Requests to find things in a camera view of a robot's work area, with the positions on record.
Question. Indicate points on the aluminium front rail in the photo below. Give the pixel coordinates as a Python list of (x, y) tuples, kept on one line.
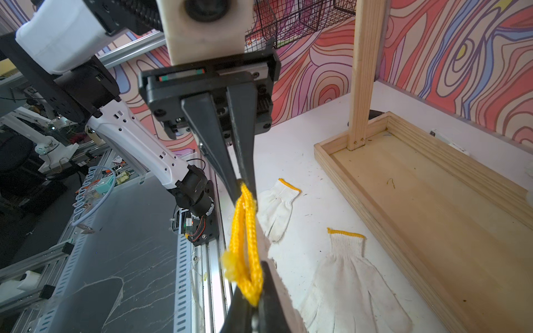
[(124, 269)]

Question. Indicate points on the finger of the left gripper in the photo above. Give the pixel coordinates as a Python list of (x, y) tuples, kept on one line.
[(242, 102), (202, 117)]

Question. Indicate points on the side black wire basket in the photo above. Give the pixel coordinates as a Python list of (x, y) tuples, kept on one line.
[(277, 23)]

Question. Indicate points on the wooden hanging rack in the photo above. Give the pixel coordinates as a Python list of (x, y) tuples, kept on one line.
[(459, 232)]

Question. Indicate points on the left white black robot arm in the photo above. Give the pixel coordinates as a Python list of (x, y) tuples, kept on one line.
[(213, 87)]

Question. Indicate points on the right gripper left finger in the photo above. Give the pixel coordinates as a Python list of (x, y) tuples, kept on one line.
[(239, 316)]

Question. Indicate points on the white stapler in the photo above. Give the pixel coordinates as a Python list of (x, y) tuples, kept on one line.
[(435, 133)]

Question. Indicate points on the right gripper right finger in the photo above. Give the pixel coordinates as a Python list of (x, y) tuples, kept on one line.
[(271, 318)]

